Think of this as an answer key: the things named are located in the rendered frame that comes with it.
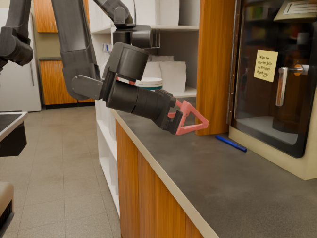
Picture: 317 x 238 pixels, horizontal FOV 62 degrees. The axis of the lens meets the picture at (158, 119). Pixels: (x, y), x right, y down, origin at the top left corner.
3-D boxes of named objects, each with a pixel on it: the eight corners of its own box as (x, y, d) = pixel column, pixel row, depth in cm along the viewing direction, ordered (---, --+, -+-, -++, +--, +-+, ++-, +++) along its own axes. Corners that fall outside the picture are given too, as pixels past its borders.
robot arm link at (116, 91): (99, 103, 55) (102, 107, 49) (108, 70, 54) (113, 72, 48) (130, 111, 57) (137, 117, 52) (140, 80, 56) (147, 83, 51)
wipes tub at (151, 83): (157, 105, 141) (157, 76, 137) (166, 110, 129) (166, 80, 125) (133, 106, 137) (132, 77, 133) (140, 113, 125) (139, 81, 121)
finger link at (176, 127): (203, 104, 59) (165, 92, 55) (219, 112, 52) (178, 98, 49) (192, 132, 60) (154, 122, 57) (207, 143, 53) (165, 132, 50)
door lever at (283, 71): (298, 106, 62) (289, 103, 65) (304, 64, 60) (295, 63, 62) (279, 107, 61) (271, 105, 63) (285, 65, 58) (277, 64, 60)
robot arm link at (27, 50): (-1, 54, 94) (-13, 48, 88) (21, 36, 93) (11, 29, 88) (13, 73, 92) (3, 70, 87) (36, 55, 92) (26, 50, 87)
